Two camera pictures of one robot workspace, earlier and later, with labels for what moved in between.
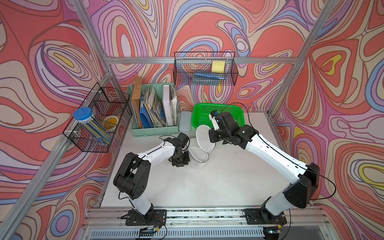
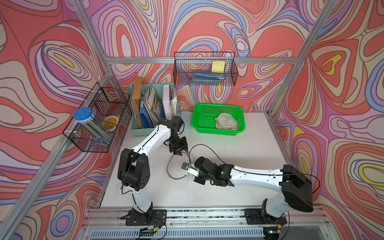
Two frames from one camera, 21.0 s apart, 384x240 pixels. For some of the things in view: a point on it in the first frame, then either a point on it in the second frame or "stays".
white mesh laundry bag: [201, 145] to [174, 165]
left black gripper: [186, 161] stays
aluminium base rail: [211, 223] stays
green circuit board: [147, 231] stays
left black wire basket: [95, 126] stays
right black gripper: [213, 138] to [199, 180]
